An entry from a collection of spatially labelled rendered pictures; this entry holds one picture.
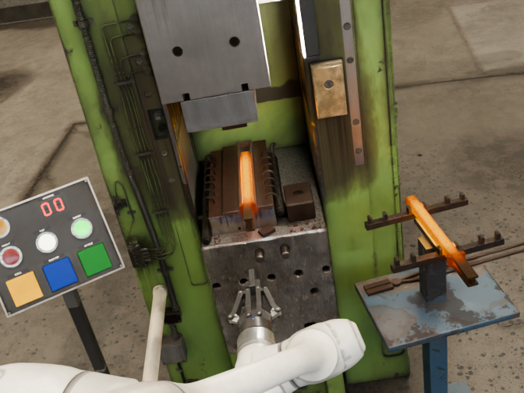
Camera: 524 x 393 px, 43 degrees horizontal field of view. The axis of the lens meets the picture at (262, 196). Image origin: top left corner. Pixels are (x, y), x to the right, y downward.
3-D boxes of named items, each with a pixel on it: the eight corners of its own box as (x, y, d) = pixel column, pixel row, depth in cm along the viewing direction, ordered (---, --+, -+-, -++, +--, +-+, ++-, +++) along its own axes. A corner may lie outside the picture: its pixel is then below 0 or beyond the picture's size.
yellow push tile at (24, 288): (43, 296, 183) (33, 270, 183) (16, 308, 181) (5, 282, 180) (43, 295, 185) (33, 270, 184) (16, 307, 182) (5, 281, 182)
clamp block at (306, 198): (316, 218, 204) (313, 201, 201) (288, 223, 205) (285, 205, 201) (312, 197, 214) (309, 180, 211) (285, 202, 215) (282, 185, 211)
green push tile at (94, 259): (112, 266, 190) (102, 241, 189) (87, 277, 187) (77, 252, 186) (112, 266, 192) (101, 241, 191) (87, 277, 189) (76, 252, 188)
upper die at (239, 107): (258, 121, 186) (253, 90, 181) (187, 132, 187) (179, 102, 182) (253, 65, 221) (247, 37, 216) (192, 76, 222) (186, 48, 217)
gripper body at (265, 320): (241, 352, 156) (239, 325, 164) (277, 347, 156) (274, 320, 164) (235, 329, 152) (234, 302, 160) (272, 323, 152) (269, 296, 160)
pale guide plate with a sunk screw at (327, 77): (347, 115, 199) (342, 61, 190) (317, 119, 200) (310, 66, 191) (346, 111, 201) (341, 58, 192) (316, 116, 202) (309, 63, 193)
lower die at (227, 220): (277, 224, 205) (273, 202, 200) (212, 235, 206) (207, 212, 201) (268, 158, 240) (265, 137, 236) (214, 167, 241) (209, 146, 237)
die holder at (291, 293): (341, 337, 223) (327, 228, 199) (228, 354, 225) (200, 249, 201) (320, 238, 270) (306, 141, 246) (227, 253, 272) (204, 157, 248)
